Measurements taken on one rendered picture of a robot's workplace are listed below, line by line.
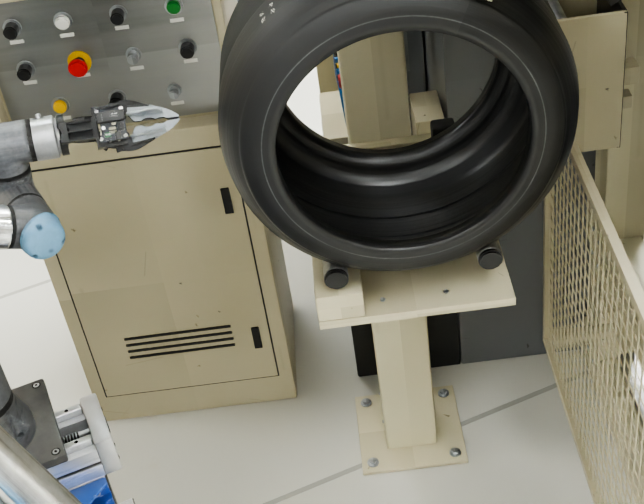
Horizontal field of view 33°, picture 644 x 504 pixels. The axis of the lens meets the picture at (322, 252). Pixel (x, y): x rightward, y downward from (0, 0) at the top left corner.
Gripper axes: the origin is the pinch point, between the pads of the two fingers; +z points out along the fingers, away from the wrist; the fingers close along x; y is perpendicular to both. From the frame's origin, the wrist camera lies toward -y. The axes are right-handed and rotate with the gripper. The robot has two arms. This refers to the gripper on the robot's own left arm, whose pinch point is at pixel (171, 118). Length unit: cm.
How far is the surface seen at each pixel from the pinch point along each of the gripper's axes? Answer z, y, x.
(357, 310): 27.2, 2.4, -40.2
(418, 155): 46.0, -5.5, -13.9
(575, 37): 76, 7, 3
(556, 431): 87, -62, -89
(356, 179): 34.0, -9.3, -16.5
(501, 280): 55, 3, -40
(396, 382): 47, -58, -67
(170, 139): 3, -51, -1
